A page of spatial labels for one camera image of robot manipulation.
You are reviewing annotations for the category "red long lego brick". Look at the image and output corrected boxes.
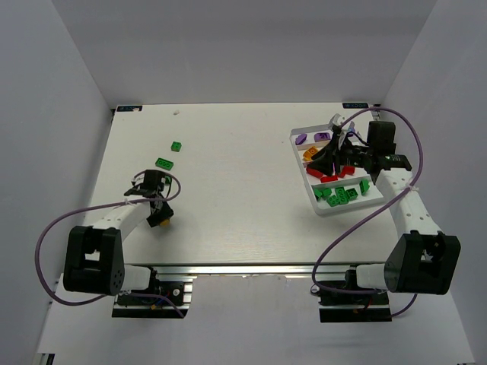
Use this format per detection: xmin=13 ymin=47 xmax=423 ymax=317
xmin=338 ymin=166 xmax=355 ymax=178

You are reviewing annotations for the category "yellow round lego piece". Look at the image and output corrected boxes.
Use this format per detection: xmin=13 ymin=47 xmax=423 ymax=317
xmin=306 ymin=146 xmax=319 ymax=156

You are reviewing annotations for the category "red half-round lego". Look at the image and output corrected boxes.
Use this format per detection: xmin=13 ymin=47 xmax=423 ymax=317
xmin=307 ymin=169 xmax=323 ymax=179

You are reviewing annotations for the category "purple lego plate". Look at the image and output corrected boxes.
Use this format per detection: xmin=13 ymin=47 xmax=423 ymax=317
xmin=314 ymin=132 xmax=331 ymax=142

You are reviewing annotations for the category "green square lego brick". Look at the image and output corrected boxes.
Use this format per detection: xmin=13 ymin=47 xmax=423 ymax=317
xmin=359 ymin=179 xmax=371 ymax=196

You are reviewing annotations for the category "purple curved lego piece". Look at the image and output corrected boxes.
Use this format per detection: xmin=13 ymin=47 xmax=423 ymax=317
xmin=294 ymin=133 xmax=307 ymax=145

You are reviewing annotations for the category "green thin lego plate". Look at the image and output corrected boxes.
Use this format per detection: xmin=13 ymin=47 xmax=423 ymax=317
xmin=335 ymin=187 xmax=349 ymax=205

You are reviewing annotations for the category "red rectangular lego brick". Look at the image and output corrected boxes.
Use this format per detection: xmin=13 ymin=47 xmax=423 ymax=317
xmin=320 ymin=176 xmax=339 ymax=183

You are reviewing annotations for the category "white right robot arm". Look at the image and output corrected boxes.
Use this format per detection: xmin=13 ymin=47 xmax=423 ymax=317
xmin=311 ymin=121 xmax=460 ymax=295

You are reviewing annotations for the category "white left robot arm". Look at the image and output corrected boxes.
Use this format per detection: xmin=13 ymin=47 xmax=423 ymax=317
xmin=63 ymin=170 xmax=173 ymax=296

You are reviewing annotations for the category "green flat lego plate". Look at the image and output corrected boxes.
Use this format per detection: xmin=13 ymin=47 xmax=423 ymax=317
xmin=155 ymin=157 xmax=174 ymax=171

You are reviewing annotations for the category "white divided sorting tray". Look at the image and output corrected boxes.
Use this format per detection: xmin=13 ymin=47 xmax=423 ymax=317
xmin=290 ymin=120 xmax=385 ymax=217

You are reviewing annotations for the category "green lego under gripper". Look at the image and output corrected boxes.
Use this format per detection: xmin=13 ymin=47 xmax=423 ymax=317
xmin=345 ymin=189 xmax=358 ymax=201

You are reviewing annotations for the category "small green square lego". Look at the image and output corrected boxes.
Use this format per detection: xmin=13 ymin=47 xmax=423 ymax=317
xmin=170 ymin=141 xmax=182 ymax=152

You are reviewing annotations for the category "blue label sticker right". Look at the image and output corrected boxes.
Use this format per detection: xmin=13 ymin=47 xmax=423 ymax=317
xmin=342 ymin=102 xmax=369 ymax=110

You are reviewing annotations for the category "blue label sticker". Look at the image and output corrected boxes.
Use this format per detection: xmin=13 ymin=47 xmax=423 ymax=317
xmin=116 ymin=105 xmax=142 ymax=113
xmin=342 ymin=102 xmax=369 ymax=110

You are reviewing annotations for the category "blue label sticker left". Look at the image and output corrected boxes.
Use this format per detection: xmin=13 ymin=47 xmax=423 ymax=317
xmin=116 ymin=105 xmax=142 ymax=113

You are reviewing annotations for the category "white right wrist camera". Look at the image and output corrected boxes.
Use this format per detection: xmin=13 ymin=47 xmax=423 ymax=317
xmin=328 ymin=113 xmax=355 ymax=145

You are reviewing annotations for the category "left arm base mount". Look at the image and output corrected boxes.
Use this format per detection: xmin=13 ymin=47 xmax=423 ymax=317
xmin=112 ymin=267 xmax=194 ymax=319

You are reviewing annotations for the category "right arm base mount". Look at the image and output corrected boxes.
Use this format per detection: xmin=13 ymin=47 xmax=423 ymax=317
xmin=310 ymin=268 xmax=392 ymax=323

